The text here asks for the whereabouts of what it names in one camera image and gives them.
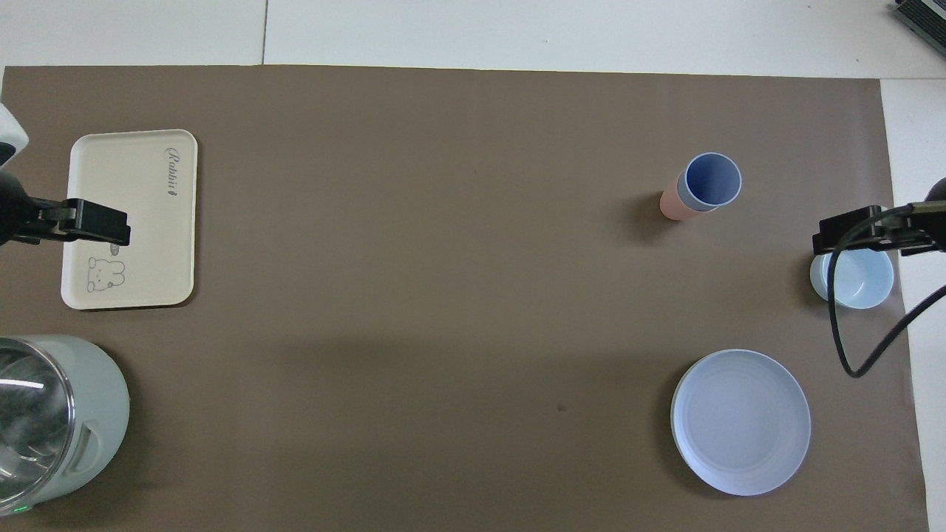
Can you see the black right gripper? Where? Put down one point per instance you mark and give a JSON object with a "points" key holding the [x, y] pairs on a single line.
{"points": [[930, 222]]}

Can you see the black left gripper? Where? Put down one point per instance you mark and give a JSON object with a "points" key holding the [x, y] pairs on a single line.
{"points": [[15, 210]]}

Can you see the blue plastic cup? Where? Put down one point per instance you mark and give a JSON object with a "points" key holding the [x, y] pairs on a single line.
{"points": [[713, 181]]}

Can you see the pink plastic cup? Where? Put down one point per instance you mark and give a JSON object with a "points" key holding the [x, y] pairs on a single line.
{"points": [[671, 203]]}

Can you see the cream rabbit print tray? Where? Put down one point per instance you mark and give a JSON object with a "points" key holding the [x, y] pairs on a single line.
{"points": [[126, 185]]}

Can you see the light blue bowl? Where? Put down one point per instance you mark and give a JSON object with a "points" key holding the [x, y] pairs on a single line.
{"points": [[861, 281]]}

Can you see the mint green electric pot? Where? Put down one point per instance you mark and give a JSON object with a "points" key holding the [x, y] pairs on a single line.
{"points": [[100, 414]]}

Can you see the glass pot lid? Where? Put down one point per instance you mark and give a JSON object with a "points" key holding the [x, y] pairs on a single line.
{"points": [[33, 421]]}

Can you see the grey ribbed device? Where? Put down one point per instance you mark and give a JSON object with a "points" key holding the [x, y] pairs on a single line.
{"points": [[924, 18]]}

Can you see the pale blue plate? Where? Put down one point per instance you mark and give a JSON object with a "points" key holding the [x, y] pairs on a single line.
{"points": [[740, 421]]}

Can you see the brown table mat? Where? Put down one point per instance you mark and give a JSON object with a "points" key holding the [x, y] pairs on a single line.
{"points": [[443, 295]]}

